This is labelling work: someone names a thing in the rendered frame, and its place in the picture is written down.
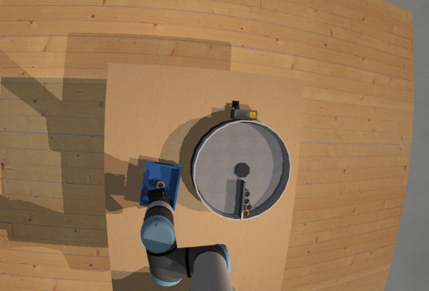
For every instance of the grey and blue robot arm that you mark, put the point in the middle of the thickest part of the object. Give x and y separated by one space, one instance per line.
169 264

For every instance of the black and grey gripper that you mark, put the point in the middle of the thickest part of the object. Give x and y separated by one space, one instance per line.
157 192

